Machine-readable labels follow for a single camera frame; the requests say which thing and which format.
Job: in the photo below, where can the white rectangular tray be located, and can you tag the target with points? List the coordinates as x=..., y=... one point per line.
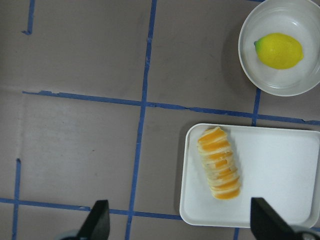
x=280, y=165

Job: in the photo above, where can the yellow lemon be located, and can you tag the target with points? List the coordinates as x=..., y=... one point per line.
x=279, y=51

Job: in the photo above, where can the white round plate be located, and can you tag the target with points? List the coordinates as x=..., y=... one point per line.
x=297, y=18

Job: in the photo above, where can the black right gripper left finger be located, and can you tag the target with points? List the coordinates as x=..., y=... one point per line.
x=97, y=224

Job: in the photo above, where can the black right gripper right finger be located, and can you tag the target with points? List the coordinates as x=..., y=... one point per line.
x=266, y=223

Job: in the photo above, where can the orange striped bread roll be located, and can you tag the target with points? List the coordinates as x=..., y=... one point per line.
x=217, y=159

